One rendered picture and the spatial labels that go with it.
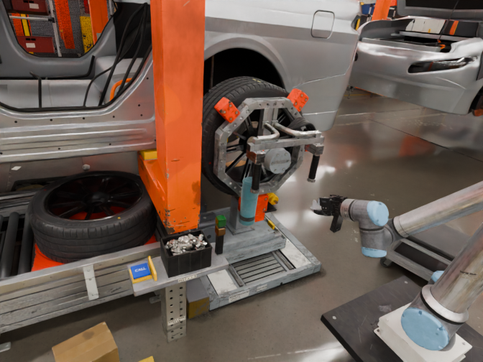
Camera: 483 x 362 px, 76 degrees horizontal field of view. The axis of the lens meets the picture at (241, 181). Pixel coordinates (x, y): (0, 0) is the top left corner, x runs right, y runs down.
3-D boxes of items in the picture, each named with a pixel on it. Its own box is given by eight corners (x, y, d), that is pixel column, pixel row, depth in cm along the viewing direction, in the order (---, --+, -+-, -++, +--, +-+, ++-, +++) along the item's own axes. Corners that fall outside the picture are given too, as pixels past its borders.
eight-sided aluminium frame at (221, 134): (291, 182, 195) (307, 95, 170) (297, 187, 190) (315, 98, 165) (210, 197, 171) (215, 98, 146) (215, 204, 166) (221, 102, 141)
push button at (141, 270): (146, 266, 139) (146, 262, 138) (150, 276, 133) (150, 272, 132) (130, 270, 136) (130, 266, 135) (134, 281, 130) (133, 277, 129)
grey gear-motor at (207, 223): (197, 226, 230) (198, 184, 213) (221, 263, 198) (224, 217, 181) (173, 231, 222) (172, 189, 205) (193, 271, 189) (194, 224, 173)
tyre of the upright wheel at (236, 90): (300, 108, 204) (223, 52, 163) (324, 118, 186) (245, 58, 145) (249, 192, 217) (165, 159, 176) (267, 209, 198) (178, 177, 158)
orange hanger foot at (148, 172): (163, 170, 208) (162, 120, 192) (190, 211, 168) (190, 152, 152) (138, 173, 201) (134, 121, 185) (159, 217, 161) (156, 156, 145)
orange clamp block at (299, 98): (291, 108, 170) (300, 94, 169) (300, 112, 164) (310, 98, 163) (283, 101, 166) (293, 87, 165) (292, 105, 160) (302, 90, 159)
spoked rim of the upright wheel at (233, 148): (287, 113, 201) (228, 72, 170) (309, 124, 183) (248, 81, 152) (246, 179, 210) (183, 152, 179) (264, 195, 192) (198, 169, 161)
